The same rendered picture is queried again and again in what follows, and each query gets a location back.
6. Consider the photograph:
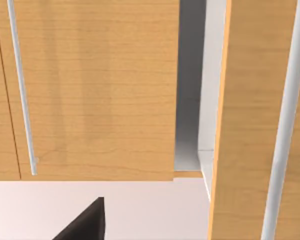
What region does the wooden cupboard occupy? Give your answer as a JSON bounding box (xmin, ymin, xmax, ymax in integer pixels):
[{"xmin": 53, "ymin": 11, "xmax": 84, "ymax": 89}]
[{"xmin": 172, "ymin": 0, "xmax": 228, "ymax": 201}]

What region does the open wooden cupboard door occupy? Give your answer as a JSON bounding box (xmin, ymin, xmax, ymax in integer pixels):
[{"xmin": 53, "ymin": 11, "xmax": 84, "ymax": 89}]
[{"xmin": 206, "ymin": 0, "xmax": 300, "ymax": 240}]

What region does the long metal handle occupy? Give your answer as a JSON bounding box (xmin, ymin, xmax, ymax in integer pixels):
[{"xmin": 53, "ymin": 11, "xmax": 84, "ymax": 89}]
[
  {"xmin": 260, "ymin": 0, "xmax": 300, "ymax": 240},
  {"xmin": 6, "ymin": 0, "xmax": 39, "ymax": 176}
]

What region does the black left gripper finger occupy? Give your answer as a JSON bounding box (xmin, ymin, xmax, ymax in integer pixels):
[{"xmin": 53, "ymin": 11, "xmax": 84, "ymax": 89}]
[{"xmin": 51, "ymin": 196, "xmax": 107, "ymax": 240}]

